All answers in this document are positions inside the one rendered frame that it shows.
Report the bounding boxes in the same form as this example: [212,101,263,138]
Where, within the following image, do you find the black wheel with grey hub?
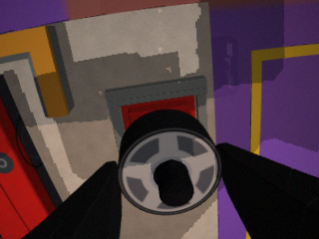
[117,109,223,215]

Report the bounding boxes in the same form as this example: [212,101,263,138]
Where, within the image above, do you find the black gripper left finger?
[20,160,123,239]

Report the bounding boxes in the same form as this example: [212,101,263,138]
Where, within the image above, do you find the yellow rectangular outline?
[250,44,319,154]

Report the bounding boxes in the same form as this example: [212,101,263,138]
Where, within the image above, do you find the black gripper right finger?
[216,142,319,239]

